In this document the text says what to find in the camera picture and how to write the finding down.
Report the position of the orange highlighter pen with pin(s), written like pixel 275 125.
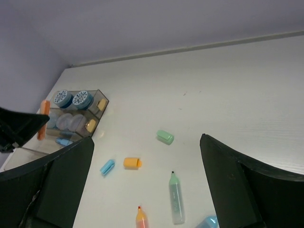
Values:
pixel 141 219

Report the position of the clear paperclip jar small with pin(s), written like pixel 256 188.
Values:
pixel 78 124

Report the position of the green highlighter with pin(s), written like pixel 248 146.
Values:
pixel 177 207

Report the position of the clear organizer bin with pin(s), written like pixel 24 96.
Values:
pixel 97 108
pixel 92 123
pixel 48 145
pixel 20 157

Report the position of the orange highlighter cap large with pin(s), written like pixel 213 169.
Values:
pixel 45 111

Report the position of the blue lid jar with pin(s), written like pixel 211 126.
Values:
pixel 63 99
pixel 83 100

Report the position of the small green cap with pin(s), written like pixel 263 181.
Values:
pixel 164 137

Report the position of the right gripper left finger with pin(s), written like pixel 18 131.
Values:
pixel 46 192

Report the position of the blue clear highlighter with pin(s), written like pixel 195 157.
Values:
pixel 208 222

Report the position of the small orange cap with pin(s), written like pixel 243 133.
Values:
pixel 132 163

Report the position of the blue lid jar in bin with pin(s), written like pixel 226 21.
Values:
pixel 63 99

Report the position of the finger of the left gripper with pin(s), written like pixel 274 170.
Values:
pixel 17 128

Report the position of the small blue cap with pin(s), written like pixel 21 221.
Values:
pixel 107 167

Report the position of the blue highlighter with cap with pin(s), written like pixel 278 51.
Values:
pixel 63 141

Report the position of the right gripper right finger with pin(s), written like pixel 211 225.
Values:
pixel 248 193

